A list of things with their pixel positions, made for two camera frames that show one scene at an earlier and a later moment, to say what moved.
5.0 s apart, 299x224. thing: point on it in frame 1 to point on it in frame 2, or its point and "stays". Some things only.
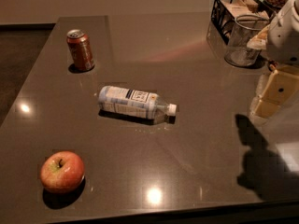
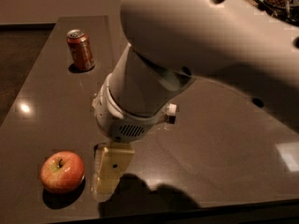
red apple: (62, 172) stays
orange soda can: (80, 49) stays
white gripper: (284, 44) to (120, 124)
